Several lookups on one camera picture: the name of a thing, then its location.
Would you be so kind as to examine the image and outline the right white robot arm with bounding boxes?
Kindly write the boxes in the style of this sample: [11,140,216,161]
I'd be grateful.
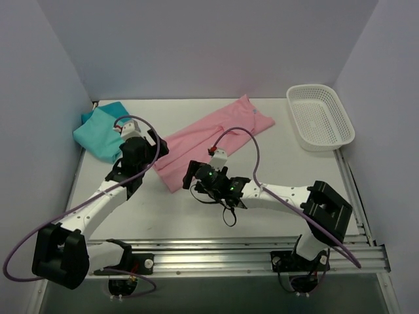
[183,161,355,270]

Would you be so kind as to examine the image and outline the black wire loop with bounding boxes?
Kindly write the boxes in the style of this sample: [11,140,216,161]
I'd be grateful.
[190,184,238,227]

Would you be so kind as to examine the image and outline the pink t shirt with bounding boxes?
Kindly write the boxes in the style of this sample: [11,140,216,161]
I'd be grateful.
[154,96,275,193]

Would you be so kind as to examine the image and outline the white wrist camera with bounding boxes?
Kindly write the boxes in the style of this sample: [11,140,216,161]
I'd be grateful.
[113,120,141,141]
[209,147,228,171]

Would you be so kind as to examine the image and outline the teal folded t shirt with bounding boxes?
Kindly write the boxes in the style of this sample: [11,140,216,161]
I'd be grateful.
[73,101,129,164]

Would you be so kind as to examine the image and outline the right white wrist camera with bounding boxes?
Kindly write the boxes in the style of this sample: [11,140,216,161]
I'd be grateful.
[209,147,228,171]

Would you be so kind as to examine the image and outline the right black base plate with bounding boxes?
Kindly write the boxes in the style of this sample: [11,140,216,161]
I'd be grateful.
[270,250,330,273]

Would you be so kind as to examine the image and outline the white plastic basket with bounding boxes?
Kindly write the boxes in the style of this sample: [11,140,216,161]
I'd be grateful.
[286,84,355,152]

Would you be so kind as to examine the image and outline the aluminium rail frame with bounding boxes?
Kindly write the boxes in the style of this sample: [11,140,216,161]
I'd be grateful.
[88,151,397,313]

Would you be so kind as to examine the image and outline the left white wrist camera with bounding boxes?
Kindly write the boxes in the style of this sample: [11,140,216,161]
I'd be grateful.
[113,120,141,141]

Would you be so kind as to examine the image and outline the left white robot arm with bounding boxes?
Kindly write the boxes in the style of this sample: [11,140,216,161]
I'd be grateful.
[31,130,169,290]

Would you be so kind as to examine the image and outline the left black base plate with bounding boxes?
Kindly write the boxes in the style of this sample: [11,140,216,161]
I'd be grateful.
[93,253,155,275]

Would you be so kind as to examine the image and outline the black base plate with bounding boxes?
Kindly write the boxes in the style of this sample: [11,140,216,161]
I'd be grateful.
[93,253,155,275]
[270,250,330,273]

